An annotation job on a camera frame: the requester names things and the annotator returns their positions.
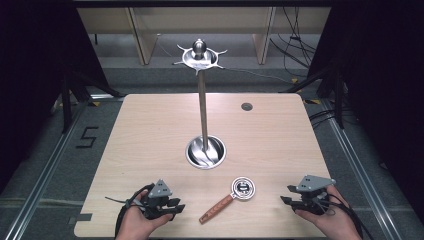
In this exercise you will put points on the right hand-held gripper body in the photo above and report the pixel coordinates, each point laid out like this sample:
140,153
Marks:
313,183

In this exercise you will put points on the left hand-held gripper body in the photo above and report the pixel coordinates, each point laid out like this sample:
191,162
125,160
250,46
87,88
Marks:
159,190

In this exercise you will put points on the stainless steel utensil rack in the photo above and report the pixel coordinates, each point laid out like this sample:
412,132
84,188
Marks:
202,110

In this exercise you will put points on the person's left hand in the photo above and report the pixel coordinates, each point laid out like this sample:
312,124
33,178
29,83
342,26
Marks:
136,223

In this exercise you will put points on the person's right hand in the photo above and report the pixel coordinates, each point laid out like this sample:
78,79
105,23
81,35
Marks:
336,223

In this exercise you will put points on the black metal stand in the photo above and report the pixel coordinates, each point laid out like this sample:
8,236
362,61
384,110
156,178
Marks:
66,100
338,100

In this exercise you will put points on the dark curtain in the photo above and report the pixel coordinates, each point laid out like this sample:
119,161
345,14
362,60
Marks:
386,83
30,83

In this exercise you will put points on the light wooden bench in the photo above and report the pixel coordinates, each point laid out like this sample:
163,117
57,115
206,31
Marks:
143,43

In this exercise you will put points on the aluminium floor rail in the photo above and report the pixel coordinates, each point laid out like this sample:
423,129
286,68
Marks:
366,180
43,176

